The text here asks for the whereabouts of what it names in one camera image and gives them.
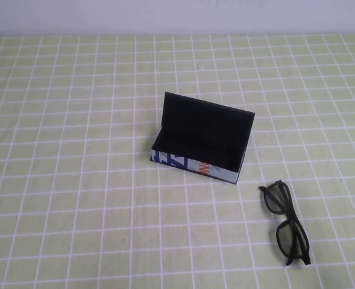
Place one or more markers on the green white-grid tablecloth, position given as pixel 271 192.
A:
pixel 105 225

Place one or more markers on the black glasses case printed side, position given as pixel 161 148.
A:
pixel 201 129

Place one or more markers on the black framed glasses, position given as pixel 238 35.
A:
pixel 300 231

